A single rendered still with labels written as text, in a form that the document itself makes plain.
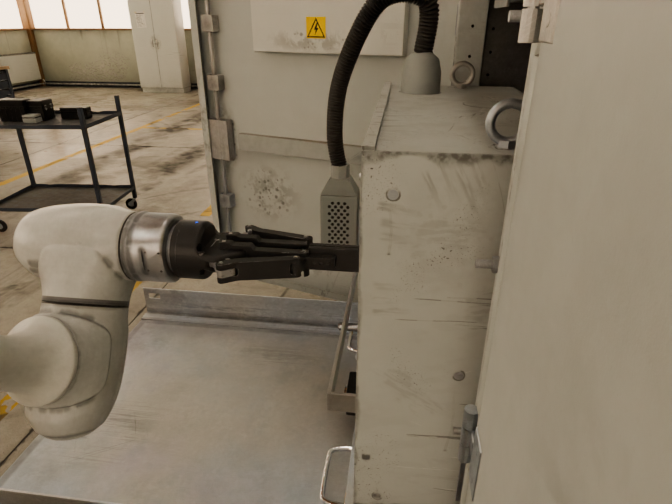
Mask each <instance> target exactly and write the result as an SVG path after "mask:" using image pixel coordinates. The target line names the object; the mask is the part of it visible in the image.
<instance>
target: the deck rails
mask: <svg viewBox="0 0 672 504"><path fill-rule="evenodd" d="M143 291H144V296H145V301H146V307H147V312H146V313H145V315H144V316H143V317H142V318H141V320H153V321H166V322H178V323H191V324H203V325H216V326H229V327H241V328H254V329H266V330H279V331H292V332H304V333H317V334H329V335H340V332H341V330H339V329H338V323H340V322H343V318H344V314H345V309H346V304H347V302H344V301H330V300H315V299H301V298H287V297H273V296H259V295H245V294H231V293H217V292H202V291H188V290H174V289H160V288H146V287H143ZM149 293H155V294H160V298H151V297H149ZM356 322H358V302H352V307H351V312H350V317H349V322H348V323H356ZM0 504H122V503H114V502H106V501H98V500H90V499H83V498H75V497H67V496H59V495H51V494H44V493H36V492H28V491H20V490H13V489H5V488H0Z"/></svg>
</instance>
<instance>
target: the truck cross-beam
mask: <svg viewBox="0 0 672 504"><path fill-rule="evenodd" d="M354 455H355V427H354V434H353V442H352V449H351V457H350V465H349V472H348V480H347V487H346V495H345V503H344V504H353V498H354V489H353V488H352V485H353V482H354Z"/></svg>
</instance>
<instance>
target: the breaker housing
mask: <svg viewBox="0 0 672 504"><path fill-rule="evenodd" d="M400 91H401V85H392V83H391V82H385V84H384V87H383V89H382V92H381V95H380V98H379V100H378V103H377V106H376V109H375V111H374V114H373V117H372V120H371V122H370V125H369V128H368V131H367V133H366V136H365V139H364V142H363V144H362V156H361V199H360V241H359V284H358V327H357V369H356V412H355V455H354V498H353V504H460V501H455V496H456V489H457V482H458V476H459V469H460V461H459V460H458V458H457V456H458V449H459V443H460V436H461V435H453V426H454V427H462V422H463V415H464V408H465V406H466V405H469V404H472V405H475V402H476V395H477V389H478V383H479V376H480V370H481V363H482V357H483V351H484V344H485V338H486V331H487V325H488V319H489V312H490V306H491V300H492V293H493V287H494V280H495V274H496V273H492V271H491V269H484V268H475V260H476V259H488V260H491V259H492V257H493V256H498V255H499V248H500V242H501V236H502V229H503V223H504V216H505V210H506V204H507V197H508V191H509V184H510V178H511V172H512V165H513V159H514V152H515V149H502V148H498V147H497V146H496V145H497V144H496V143H495V142H493V141H492V140H491V139H490V138H489V136H488V134H487V132H486V129H485V120H486V117H487V114H488V112H489V111H490V109H491V108H492V107H493V106H494V105H495V104H496V103H498V102H500V101H501V100H503V99H509V98H516V99H521V100H523V95H524V93H522V92H521V91H519V90H518V89H516V88H514V87H494V86H466V88H465V89H459V88H456V86H440V92H439V93H438V94H429V95H417V94H406V93H402V92H400ZM520 114H521V112H520V111H519V110H518V109H513V108H510V109H506V110H504V111H502V112H501V113H500V114H499V115H498V116H497V119H496V122H495V127H496V130H497V132H498V133H499V134H501V135H503V136H513V135H515V134H517V133H518V127H519V120H520ZM362 454H365V456H366V455H367V456H368V455H369V454H370V459H369V460H362V457H363V456H362Z"/></svg>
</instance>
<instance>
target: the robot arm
mask: <svg viewBox="0 0 672 504"><path fill-rule="evenodd" d="M13 251H14V254H15V256H16V258H17V259H18V261H19V262H20V263H21V264H22V265H23V266H24V267H25V268H26V269H27V270H28V271H29V272H31V273H32V274H33V275H35V276H37V277H40V281H41V286H42V301H45V302H41V306H40V312H39V314H36V315H34V316H32V317H30V318H27V319H25V320H23V321H21V322H20V323H18V324H17V325H16V326H15V327H14V328H13V329H12V330H11V331H10V332H9V333H8V335H0V392H7V393H8V395H9V396H10V397H11V398H12V399H13V400H15V401H16V402H18V403H19V404H22V405H24V413H25V416H26V418H27V420H28V422H29V423H30V425H31V427H32V428H33V429H34V431H35V432H36V433H38V434H40V435H42V436H43V437H45V438H47V439H51V440H57V441H64V440H73V439H77V438H81V437H84V436H86V435H88V434H90V433H92V432H93V431H95V430H96V429H97V428H98V427H99V426H101V425H102V424H103V423H104V422H105V421H106V419H107V418H108V416H109V414H110V412H111V410H112V409H113V406H114V404H115V402H116V399H117V396H118V394H119V390H120V387H121V383H122V378H123V373H124V367H125V361H126V354H127V346H128V333H129V327H128V310H129V302H130V298H131V294H132V291H133V288H134V285H135V283H136V281H153V282H168V283H173V282H176V281H178V280H179V279H180V278H191V279H207V278H209V277H210V276H211V275H212V273H213V272H216V274H217V282H218V283H219V284H225V283H229V282H234V281H241V280H262V279H283V278H299V277H301V272H302V271H304V277H307V276H309V275H310V271H309V269H310V270H326V271H342V272H358V273H359V245H342V244H324V243H313V237H312V236H308V235H302V234H295V233H289V232H282V231H276V230H270V229H263V228H259V227H257V226H254V225H246V226H245V232H243V233H239V232H224V233H220V232H218V231H217V230H216V228H215V226H214V225H213V224H212V223H211V222H210V221H206V220H187V219H184V218H183V217H182V216H181V215H179V214H176V213H156V212H148V211H140V212H139V211H132V210H128V209H126V208H123V207H121V206H116V205H109V204H97V203H77V204H63V205H54V206H48V207H44V208H40V209H37V210H34V211H32V212H30V213H28V214H27V215H26V216H24V217H23V219H22V220H21V221H20V222H19V224H18V225H17V227H16V229H15V232H14V236H13Z"/></svg>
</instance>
